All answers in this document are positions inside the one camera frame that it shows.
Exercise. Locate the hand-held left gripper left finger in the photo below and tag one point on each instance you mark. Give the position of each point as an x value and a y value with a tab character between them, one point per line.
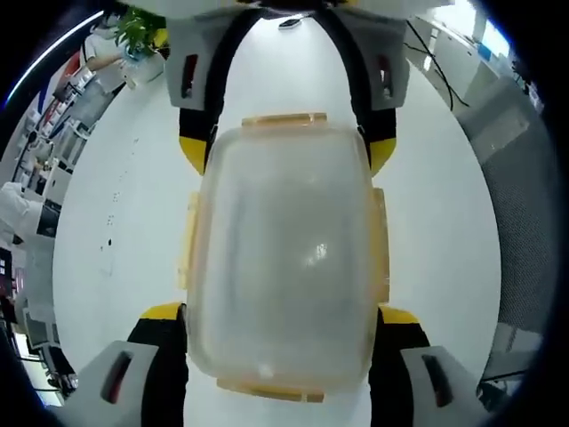
155	356

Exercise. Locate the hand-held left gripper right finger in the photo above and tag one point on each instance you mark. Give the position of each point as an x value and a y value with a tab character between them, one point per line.
400	351

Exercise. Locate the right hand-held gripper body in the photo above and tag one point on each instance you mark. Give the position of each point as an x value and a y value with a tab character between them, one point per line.
284	5

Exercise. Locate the clear container with yellow clips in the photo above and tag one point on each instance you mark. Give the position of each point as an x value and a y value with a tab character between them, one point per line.
284	120

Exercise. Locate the black flat object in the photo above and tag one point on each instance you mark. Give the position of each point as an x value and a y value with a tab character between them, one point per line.
290	23

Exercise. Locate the white plant pot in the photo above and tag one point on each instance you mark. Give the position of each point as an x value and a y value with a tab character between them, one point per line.
149	66

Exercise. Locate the green potted plant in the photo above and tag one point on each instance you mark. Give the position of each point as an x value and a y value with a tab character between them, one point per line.
140	31

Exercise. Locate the ceiling light strip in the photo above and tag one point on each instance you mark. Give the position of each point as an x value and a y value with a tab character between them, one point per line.
40	58

